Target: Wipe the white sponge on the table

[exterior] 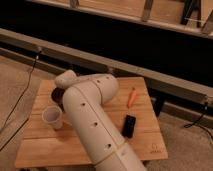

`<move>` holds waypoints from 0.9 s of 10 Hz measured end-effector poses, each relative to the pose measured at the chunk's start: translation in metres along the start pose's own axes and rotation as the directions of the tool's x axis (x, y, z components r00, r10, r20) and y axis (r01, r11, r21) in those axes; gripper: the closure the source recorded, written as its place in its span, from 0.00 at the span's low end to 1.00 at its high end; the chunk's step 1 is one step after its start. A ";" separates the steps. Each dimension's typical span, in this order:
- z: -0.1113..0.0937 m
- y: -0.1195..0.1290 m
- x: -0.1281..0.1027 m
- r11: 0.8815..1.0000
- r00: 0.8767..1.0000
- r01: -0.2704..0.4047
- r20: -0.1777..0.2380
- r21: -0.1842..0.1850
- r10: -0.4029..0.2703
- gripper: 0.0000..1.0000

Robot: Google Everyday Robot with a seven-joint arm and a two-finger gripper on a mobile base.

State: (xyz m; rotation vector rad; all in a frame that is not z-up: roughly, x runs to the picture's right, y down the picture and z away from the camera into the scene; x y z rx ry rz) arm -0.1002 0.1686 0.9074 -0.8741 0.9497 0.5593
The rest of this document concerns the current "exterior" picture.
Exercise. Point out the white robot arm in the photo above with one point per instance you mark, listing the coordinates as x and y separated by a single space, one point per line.
82 102

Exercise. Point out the white plastic cup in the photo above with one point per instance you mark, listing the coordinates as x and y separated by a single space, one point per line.
52 115

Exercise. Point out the metal frame rail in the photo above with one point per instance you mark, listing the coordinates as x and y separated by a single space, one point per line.
161 82

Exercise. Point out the black rectangular block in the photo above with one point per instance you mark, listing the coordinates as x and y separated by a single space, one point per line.
128 127

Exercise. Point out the orange carrot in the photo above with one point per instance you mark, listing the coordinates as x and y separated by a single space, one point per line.
132 97

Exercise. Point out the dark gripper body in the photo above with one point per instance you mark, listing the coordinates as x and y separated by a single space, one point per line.
57 95

